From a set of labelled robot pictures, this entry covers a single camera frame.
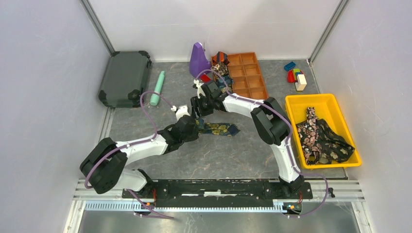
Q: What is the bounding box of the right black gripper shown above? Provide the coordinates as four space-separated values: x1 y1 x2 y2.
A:
190 94 214 118

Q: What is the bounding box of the navy yellow floral tie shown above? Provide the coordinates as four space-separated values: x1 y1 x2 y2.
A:
196 118 240 136

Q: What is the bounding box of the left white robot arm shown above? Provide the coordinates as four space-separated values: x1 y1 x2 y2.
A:
79 115 198 198

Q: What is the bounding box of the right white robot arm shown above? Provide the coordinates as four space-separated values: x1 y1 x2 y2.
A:
191 80 304 198

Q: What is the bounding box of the red block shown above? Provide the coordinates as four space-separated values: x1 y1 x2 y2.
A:
200 74 211 83

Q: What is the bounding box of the blue patterned rolled tie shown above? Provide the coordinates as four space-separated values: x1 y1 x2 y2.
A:
216 75 233 93

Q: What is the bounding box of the brown floral rolled tie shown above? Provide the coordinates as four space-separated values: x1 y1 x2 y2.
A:
211 62 229 77

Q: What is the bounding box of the purple metronome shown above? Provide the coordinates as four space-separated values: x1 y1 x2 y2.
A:
189 42 211 79

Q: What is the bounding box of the orange wooden compartment tray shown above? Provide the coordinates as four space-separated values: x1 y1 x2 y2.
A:
223 52 269 100

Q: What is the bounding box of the orange navy striped rolled tie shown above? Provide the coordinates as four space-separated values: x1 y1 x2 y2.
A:
213 51 230 65

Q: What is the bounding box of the mint green flashlight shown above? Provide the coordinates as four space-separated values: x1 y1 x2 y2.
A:
150 71 165 106

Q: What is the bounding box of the dark green hard case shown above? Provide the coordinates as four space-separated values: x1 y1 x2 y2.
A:
98 50 152 108

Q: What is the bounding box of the colourful toy block stack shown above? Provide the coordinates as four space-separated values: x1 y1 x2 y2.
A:
287 68 304 83

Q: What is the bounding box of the blue toy brick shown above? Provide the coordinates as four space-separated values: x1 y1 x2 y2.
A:
284 61 296 72

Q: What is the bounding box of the white toy block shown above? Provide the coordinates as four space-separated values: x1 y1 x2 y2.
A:
295 74 307 91

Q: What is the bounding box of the pink floral dark tie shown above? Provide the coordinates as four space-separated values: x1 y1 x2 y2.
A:
296 107 322 165

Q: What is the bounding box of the yellow plastic bin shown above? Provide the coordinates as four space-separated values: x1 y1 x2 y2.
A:
285 94 361 169

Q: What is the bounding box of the black gold floral tie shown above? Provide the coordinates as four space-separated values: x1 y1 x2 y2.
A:
317 119 355 164

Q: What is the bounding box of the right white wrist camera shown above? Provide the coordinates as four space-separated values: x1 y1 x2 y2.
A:
193 80 206 99

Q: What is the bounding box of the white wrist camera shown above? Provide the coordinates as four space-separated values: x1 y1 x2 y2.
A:
193 80 206 99
171 105 190 121

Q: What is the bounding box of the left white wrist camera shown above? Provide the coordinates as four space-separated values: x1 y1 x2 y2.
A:
171 105 190 121

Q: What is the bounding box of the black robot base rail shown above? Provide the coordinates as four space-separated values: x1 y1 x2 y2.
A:
122 179 313 208

